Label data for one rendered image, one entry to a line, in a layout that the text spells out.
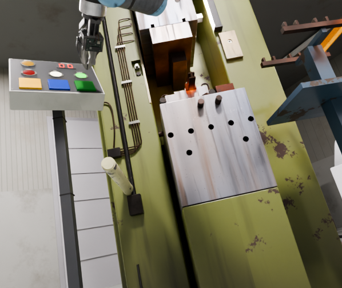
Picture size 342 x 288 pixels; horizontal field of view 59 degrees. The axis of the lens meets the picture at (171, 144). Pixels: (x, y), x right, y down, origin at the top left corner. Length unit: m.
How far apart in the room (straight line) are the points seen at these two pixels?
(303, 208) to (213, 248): 0.50
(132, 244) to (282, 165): 0.77
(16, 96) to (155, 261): 0.85
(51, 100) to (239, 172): 0.77
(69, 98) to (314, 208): 1.14
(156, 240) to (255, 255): 0.42
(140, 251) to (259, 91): 0.96
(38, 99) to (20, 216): 3.83
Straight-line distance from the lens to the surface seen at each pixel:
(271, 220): 1.22
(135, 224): 1.37
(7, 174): 5.11
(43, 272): 4.91
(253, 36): 1.79
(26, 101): 1.23
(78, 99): 1.24
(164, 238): 1.36
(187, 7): 1.68
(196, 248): 1.16
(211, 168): 1.20
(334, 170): 4.25
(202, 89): 1.40
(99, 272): 5.05
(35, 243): 4.92
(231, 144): 1.24
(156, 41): 1.55
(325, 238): 1.50
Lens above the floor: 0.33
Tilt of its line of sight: 19 degrees up
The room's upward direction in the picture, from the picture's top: 13 degrees counter-clockwise
